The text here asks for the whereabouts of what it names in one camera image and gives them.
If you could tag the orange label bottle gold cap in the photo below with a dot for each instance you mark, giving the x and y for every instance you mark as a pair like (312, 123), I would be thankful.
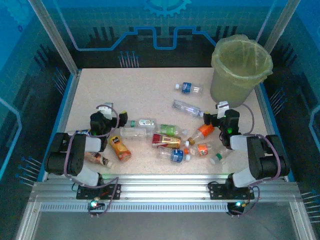
(206, 130)

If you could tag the clear rectangular plastic bottle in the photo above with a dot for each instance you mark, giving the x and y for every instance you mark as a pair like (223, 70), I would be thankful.
(132, 133)

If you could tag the clear bottle green cap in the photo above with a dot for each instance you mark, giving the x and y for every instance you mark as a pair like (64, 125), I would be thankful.
(220, 157)
(146, 122)

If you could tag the long clear plastic bottle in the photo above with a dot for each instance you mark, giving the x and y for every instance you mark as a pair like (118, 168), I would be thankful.
(185, 107)

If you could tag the orange juice label bottle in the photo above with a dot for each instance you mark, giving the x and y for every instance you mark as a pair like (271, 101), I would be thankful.
(120, 148)

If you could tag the small orange label bottle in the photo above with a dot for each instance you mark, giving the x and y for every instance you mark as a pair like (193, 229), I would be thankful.
(202, 149)

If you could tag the brown label plastic bottle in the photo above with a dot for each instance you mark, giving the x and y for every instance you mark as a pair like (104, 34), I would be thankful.
(98, 158)

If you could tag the short blue label water bottle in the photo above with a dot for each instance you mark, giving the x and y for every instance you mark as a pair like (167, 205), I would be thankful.
(186, 88)

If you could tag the bin with yellow-green bag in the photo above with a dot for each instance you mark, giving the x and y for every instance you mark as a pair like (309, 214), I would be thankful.
(225, 85)

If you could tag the green label plastic bottle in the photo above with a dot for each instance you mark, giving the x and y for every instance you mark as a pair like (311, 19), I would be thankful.
(168, 129)

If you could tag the red gold label tea bottle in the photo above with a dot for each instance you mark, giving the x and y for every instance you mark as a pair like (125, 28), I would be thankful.
(165, 141)

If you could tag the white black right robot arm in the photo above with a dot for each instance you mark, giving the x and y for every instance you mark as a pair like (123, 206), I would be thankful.
(270, 160)

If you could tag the small LED circuit board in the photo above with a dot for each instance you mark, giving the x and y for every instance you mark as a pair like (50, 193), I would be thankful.
(93, 204)
(237, 205)

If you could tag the slotted metal strip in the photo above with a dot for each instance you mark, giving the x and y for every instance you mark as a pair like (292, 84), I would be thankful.
(162, 207)

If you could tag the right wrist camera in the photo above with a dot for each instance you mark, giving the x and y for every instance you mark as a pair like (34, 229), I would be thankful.
(222, 108)

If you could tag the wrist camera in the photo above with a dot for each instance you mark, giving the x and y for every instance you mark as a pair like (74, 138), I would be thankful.
(108, 110)
(222, 108)

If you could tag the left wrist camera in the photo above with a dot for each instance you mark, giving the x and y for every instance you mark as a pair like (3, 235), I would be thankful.
(108, 110)

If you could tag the blue aluminium side rail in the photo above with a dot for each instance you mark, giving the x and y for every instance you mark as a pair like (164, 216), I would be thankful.
(268, 117)
(67, 100)

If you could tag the aluminium frame rail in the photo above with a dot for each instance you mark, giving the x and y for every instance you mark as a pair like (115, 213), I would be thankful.
(162, 187)

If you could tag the aluminium upright post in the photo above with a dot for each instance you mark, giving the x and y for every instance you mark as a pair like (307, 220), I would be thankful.
(280, 27)
(57, 45)

